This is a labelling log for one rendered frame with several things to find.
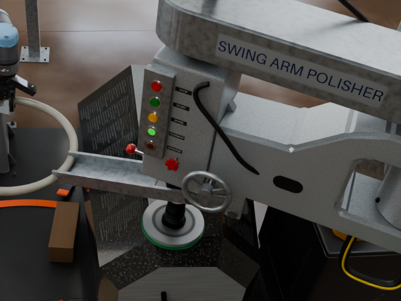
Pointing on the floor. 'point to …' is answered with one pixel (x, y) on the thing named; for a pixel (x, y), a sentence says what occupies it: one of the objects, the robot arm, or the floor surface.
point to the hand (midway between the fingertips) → (13, 112)
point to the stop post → (33, 36)
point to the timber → (64, 232)
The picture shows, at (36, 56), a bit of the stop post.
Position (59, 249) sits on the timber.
